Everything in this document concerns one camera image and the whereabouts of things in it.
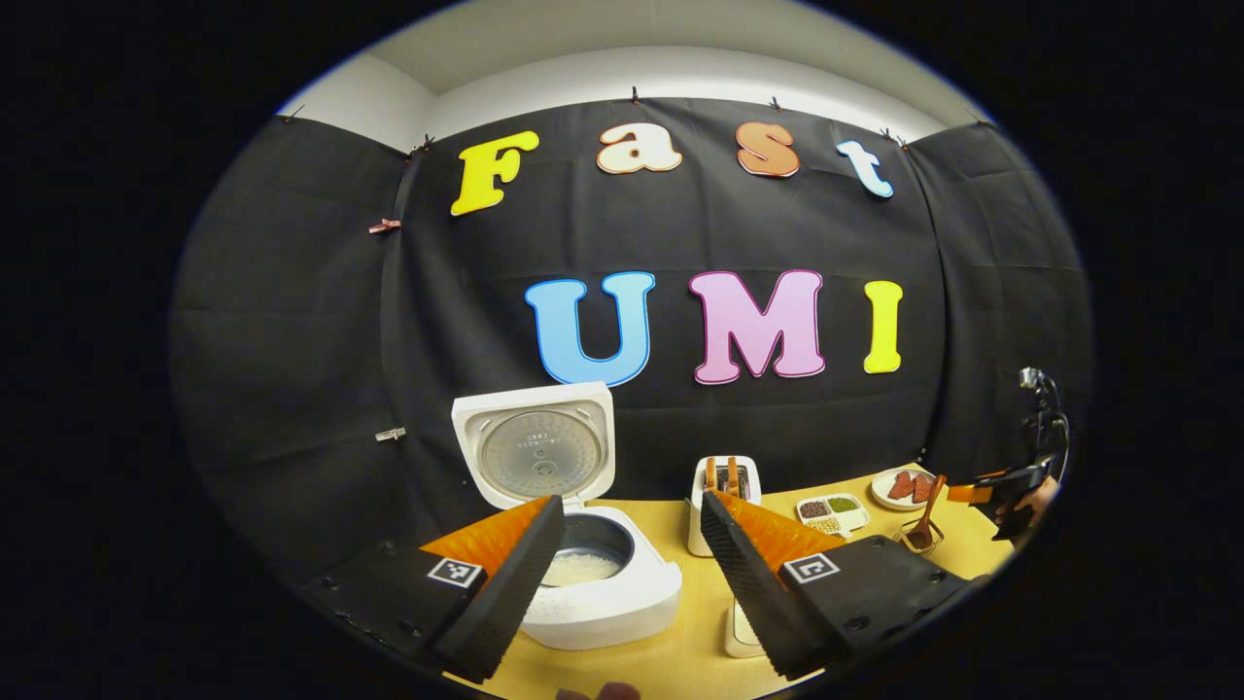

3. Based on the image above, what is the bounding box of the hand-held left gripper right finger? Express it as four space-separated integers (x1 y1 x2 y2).
698 489 975 682

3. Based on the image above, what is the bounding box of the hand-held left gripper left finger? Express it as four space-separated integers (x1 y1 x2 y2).
292 494 568 684

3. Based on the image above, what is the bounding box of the wire chopstick holder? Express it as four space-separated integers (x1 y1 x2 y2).
894 518 945 556

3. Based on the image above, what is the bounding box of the white round plate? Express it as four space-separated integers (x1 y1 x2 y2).
870 468 940 512

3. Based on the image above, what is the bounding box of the brown wooden spoon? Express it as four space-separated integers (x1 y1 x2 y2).
908 474 949 551

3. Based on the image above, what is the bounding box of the white toaster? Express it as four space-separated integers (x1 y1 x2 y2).
688 455 762 558

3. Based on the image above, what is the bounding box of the white rice cooker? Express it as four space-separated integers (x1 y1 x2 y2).
452 382 683 650

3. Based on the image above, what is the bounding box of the white divided dish of grains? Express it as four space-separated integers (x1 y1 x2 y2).
795 493 871 539

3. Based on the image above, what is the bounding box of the black backdrop cloth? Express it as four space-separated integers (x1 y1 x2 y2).
170 97 1095 623

